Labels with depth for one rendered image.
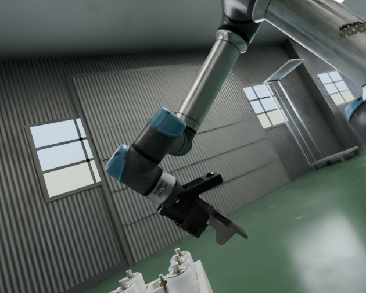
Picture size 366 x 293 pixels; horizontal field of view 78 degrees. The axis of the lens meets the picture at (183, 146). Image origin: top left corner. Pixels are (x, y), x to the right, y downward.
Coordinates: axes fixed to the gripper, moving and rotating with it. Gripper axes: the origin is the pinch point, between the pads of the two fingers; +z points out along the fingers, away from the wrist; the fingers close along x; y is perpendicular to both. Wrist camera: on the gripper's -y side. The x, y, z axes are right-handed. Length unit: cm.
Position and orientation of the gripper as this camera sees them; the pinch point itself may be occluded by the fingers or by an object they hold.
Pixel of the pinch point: (233, 224)
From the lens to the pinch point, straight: 63.8
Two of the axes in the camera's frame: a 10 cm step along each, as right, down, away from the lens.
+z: 7.9, 5.6, 2.6
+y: -5.5, 8.3, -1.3
